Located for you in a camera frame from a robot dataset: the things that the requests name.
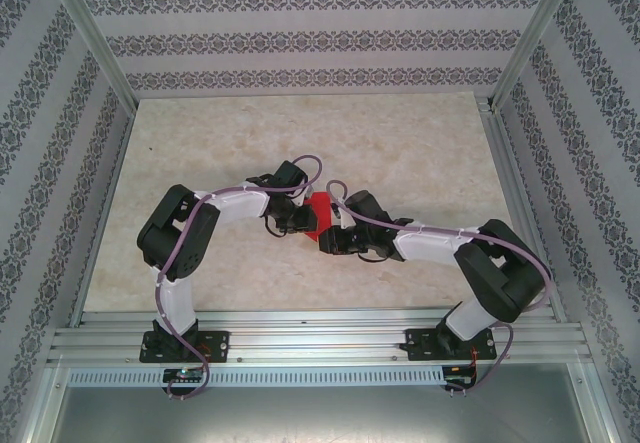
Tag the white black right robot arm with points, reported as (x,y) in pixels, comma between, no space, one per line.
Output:
(505,273)

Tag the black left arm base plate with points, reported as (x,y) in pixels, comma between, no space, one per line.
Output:
(217,345)

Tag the aluminium mounting rail beam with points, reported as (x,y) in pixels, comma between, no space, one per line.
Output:
(320,335)

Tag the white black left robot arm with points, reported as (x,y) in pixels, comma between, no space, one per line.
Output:
(175,243)

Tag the aluminium frame post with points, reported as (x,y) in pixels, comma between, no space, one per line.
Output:
(537,33)
(90,33)

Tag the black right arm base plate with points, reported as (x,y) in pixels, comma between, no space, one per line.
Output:
(417,343)

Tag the grey metal sheet panel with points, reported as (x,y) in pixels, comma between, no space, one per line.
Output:
(320,415)

